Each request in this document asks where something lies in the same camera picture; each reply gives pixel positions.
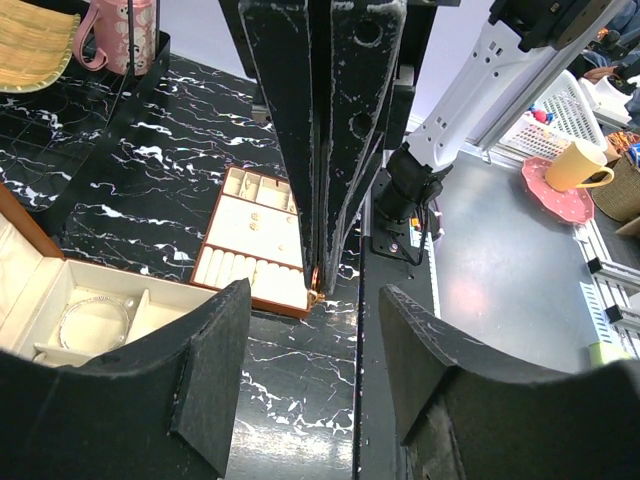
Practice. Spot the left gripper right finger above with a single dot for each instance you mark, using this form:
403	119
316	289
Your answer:
465	410

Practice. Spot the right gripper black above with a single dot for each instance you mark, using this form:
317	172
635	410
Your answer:
364	39

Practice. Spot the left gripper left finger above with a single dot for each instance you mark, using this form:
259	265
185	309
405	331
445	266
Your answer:
161	407

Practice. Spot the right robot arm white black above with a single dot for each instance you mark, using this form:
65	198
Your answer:
327	72

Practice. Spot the brown open jewelry box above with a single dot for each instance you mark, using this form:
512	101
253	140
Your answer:
57	311

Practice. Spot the brown flat jewelry tray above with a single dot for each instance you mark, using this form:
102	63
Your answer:
253	234

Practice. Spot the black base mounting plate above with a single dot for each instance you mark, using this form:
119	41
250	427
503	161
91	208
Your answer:
377	453

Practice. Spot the pink patterned cup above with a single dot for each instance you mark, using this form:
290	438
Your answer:
117	34

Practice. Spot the pink dotted plate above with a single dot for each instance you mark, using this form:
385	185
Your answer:
574	206

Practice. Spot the yellow mug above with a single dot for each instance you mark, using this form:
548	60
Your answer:
582	165

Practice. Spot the white plastic basket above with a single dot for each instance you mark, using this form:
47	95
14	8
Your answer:
560	116

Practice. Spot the yellow woven plate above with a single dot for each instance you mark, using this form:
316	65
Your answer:
36	46

